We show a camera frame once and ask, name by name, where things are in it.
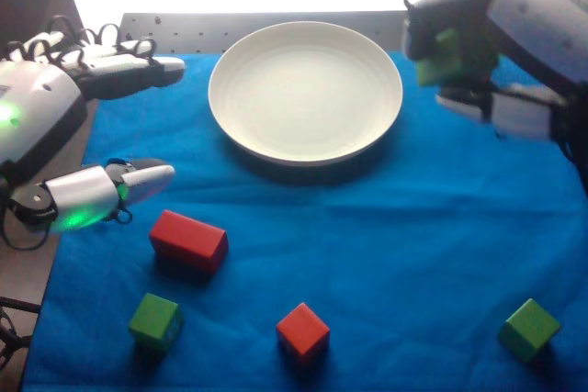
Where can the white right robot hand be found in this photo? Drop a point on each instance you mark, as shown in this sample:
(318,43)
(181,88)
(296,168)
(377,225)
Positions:
(537,15)

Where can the green cube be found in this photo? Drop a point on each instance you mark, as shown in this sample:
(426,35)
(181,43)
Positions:
(441,61)
(528,328)
(154,323)

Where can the red cube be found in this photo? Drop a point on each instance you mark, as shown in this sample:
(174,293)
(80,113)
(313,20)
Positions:
(188,240)
(303,332)

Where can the white round plate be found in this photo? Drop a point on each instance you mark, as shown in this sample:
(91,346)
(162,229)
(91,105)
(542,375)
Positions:
(303,93)

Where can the blue cloth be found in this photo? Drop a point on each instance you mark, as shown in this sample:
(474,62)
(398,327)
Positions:
(367,249)

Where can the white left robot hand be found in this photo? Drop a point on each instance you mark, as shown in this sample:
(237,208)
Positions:
(37,103)

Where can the black perforated board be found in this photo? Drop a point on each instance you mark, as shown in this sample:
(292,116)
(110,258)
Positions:
(193,31)

